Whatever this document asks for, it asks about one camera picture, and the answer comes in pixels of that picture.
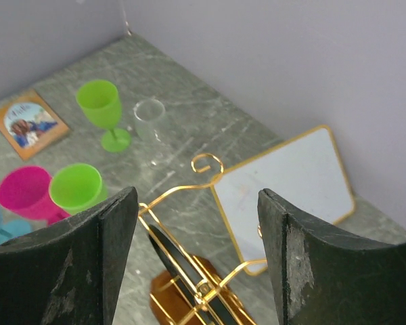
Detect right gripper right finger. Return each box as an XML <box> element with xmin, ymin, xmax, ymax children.
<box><xmin>257</xmin><ymin>189</ymin><xmax>406</xmax><ymax>324</ymax></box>

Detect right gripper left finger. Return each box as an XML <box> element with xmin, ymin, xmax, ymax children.
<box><xmin>0</xmin><ymin>187</ymin><xmax>138</xmax><ymax>324</ymax></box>

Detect green wine glass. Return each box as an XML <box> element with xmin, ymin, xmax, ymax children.
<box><xmin>76</xmin><ymin>79</ymin><xmax>131</xmax><ymax>152</ymax></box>
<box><xmin>49</xmin><ymin>163</ymin><xmax>108</xmax><ymax>215</ymax></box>

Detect gold wire glass rack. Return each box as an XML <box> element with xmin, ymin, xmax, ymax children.
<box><xmin>138</xmin><ymin>164</ymin><xmax>262</xmax><ymax>324</ymax></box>

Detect pink wine glass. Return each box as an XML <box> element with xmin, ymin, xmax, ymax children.
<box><xmin>0</xmin><ymin>166</ymin><xmax>69</xmax><ymax>225</ymax></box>

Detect gold framed mirror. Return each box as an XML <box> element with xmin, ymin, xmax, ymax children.
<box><xmin>211</xmin><ymin>125</ymin><xmax>356</xmax><ymax>263</ymax></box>

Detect orange picture card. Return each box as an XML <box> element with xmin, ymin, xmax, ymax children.
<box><xmin>0</xmin><ymin>89</ymin><xmax>70</xmax><ymax>160</ymax></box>

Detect clear glass at back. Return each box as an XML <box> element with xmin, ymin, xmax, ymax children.
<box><xmin>133</xmin><ymin>98</ymin><xmax>171</xmax><ymax>167</ymax></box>

